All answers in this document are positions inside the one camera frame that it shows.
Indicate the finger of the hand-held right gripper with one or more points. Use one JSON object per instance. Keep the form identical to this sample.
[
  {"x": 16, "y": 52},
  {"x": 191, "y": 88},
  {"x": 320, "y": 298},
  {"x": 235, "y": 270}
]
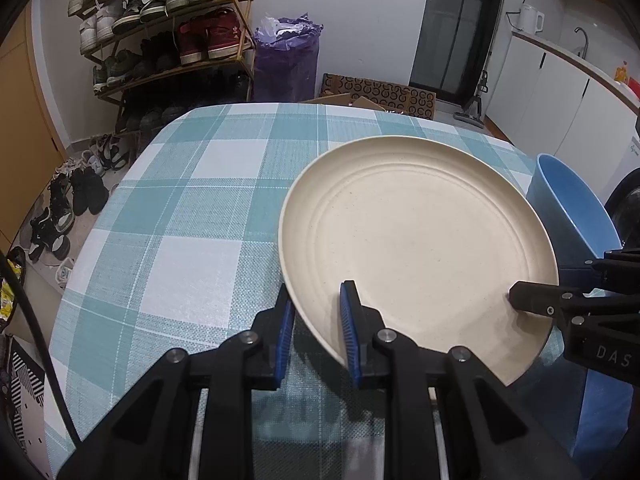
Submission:
[
  {"x": 622, "y": 270},
  {"x": 535, "y": 299}
]

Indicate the yellow packet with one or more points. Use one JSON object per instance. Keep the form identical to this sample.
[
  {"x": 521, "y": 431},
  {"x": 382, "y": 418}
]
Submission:
[{"x": 7, "y": 300}]

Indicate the cream plate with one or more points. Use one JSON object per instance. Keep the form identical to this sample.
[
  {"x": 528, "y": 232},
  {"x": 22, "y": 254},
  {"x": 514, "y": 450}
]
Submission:
[{"x": 425, "y": 230}]

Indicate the white electric kettle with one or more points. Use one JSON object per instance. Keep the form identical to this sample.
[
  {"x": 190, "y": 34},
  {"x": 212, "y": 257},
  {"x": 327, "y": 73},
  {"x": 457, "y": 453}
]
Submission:
[{"x": 529, "y": 19}]

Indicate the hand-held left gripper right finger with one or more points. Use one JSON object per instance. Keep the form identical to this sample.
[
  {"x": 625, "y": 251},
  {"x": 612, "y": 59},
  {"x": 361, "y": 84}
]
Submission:
[{"x": 350, "y": 335}]

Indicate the teal white checked tablecloth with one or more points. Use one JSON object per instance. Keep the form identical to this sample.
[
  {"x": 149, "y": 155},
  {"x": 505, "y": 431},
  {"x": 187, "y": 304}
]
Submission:
[{"x": 175, "y": 260}]

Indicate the brown circle patterned box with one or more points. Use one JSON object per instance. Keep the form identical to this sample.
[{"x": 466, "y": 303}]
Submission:
[{"x": 380, "y": 91}]

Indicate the light blue bowl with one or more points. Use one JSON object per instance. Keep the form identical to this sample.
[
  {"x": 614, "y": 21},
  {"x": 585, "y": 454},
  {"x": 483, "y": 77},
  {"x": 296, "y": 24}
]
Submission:
[{"x": 565, "y": 210}]

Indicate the wooden door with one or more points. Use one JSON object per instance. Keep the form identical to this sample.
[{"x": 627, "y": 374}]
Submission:
[{"x": 25, "y": 135}]

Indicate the metal faucet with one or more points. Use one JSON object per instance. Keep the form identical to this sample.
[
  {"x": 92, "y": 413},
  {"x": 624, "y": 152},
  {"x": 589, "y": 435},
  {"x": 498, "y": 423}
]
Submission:
[{"x": 586, "y": 45}]

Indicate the white base cabinet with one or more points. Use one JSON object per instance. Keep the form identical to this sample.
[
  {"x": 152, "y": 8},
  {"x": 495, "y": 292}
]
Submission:
[{"x": 550, "y": 90}]

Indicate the yellow bottle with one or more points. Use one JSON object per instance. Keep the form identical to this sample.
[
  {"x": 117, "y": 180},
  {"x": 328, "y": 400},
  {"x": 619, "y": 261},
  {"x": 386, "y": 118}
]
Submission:
[{"x": 622, "y": 72}]

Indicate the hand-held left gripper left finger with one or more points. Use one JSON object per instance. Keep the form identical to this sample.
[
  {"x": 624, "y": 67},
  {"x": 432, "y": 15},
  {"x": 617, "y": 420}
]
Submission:
[{"x": 282, "y": 340}]

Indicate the black white patterned floor mat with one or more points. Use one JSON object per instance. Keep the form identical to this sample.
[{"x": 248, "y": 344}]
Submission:
[{"x": 25, "y": 375}]

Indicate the red packet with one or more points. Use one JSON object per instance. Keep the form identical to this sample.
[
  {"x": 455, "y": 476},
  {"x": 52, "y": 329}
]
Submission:
[{"x": 636, "y": 86}]

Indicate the pile of dark shoes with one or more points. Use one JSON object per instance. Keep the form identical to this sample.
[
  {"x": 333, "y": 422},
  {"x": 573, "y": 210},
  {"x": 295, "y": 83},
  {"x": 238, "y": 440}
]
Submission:
[{"x": 85, "y": 190}]

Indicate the wooden shoe rack with shoes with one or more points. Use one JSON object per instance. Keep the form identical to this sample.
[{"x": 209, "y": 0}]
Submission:
[{"x": 220, "y": 35}]

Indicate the brown cardboard box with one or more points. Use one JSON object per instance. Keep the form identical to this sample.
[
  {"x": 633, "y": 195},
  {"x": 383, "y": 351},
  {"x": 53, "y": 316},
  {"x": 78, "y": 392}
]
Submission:
[{"x": 360, "y": 101}]

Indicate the purple bag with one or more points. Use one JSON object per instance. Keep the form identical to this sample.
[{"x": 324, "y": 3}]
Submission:
[{"x": 285, "y": 70}]

